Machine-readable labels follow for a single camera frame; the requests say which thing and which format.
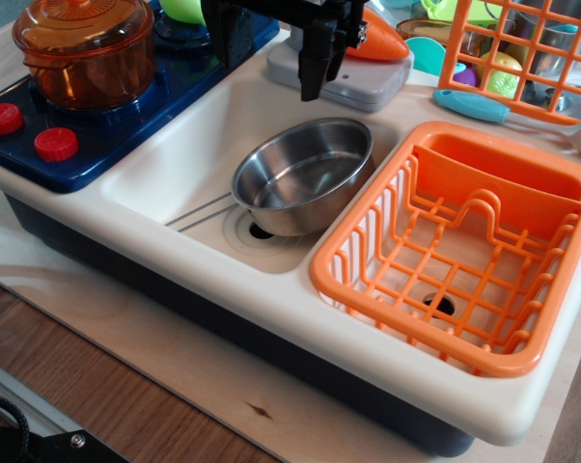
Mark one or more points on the orange plastic grid basket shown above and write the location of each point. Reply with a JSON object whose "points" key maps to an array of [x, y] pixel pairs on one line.
{"points": [[470, 42]]}

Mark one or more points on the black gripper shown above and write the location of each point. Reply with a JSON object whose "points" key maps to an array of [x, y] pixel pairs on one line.
{"points": [[230, 23]]}

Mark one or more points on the orange transparent pot with lid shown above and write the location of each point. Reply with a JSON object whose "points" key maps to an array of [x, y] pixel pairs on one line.
{"points": [[85, 55]]}

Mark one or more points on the cream toy sink unit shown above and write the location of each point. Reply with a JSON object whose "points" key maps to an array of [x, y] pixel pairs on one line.
{"points": [[167, 207]]}

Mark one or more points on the orange toy carrot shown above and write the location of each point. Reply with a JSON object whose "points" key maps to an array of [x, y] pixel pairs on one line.
{"points": [[382, 41]]}

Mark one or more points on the steel pot in basket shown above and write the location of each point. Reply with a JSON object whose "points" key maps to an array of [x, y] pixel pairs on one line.
{"points": [[545, 38]]}

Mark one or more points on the purple toy item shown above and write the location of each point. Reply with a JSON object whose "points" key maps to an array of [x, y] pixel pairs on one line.
{"points": [[465, 74]]}

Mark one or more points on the orange plastic drying rack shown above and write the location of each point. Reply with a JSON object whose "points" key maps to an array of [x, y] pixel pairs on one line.
{"points": [[463, 246]]}

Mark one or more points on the red stove knob right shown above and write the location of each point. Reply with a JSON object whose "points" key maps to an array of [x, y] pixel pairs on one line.
{"points": [[56, 144]]}

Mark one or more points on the teal plastic plate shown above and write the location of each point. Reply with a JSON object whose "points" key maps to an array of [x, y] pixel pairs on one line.
{"points": [[429, 54]]}

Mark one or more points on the green toy pear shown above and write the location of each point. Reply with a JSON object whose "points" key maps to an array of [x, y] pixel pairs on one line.
{"points": [[185, 11]]}

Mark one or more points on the stainless steel pan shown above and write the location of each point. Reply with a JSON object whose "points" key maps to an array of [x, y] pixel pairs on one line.
{"points": [[295, 183]]}

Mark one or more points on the red stove knob left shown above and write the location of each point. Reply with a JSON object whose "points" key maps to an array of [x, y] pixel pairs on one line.
{"points": [[11, 119]]}

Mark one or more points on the blue toy stove top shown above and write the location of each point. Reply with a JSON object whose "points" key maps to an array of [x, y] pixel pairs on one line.
{"points": [[186, 70]]}

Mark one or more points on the yellow green toy vegetable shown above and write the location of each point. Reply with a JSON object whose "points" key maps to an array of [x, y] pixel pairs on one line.
{"points": [[501, 82]]}

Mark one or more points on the red stove knob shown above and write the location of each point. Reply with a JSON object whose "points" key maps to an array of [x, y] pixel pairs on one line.
{"points": [[56, 144], [11, 119]]}

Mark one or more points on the black bracket with screw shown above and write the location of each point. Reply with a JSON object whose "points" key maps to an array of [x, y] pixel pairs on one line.
{"points": [[75, 446]]}

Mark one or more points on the teal handled slotted spoon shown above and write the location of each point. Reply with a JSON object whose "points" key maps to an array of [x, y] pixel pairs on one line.
{"points": [[488, 110]]}

